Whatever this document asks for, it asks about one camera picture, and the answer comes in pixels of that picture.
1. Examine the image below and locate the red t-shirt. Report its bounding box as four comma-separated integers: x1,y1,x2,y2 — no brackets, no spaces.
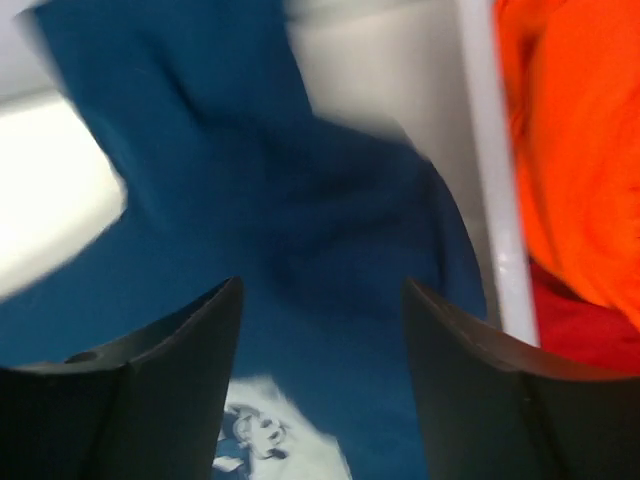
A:
529,260,639,375

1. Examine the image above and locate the orange t-shirt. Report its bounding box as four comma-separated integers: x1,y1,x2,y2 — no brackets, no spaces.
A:
493,1,639,322

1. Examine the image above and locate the blue printed t-shirt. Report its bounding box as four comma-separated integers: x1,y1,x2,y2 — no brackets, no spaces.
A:
1,1,486,479

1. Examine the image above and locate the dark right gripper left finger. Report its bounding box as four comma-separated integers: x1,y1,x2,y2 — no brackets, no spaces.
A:
1,277,243,479

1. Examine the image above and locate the white plastic laundry basket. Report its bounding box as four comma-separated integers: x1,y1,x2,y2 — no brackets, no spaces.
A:
285,1,539,345

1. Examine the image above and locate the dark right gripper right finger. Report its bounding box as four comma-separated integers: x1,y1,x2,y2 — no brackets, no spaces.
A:
403,280,639,480

